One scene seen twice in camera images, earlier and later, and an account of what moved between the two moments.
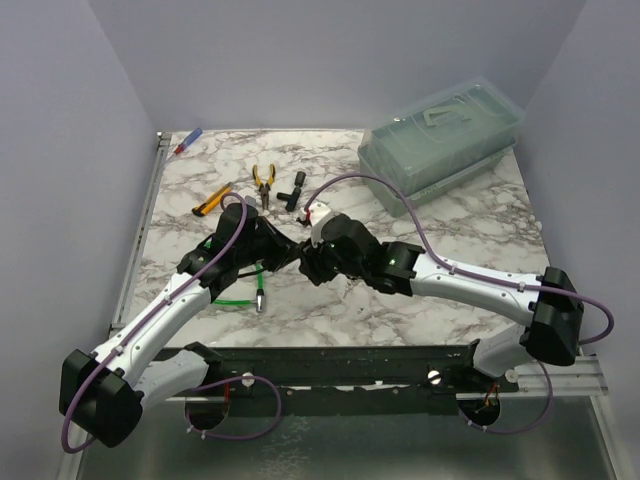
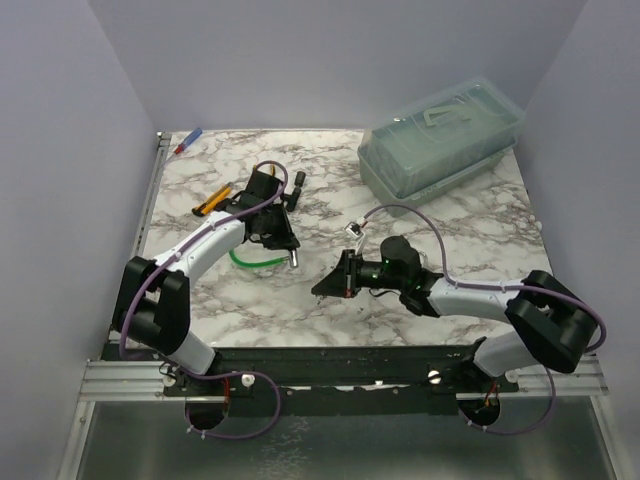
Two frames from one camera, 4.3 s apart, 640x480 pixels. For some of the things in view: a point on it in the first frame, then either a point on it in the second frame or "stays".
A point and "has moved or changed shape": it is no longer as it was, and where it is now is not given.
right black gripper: (311, 265) → (342, 282)
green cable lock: (260, 294) has moved or changed shape
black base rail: (341, 380) stays
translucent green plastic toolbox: (438, 142) stays
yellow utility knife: (200, 209) stays
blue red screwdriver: (189, 141) stays
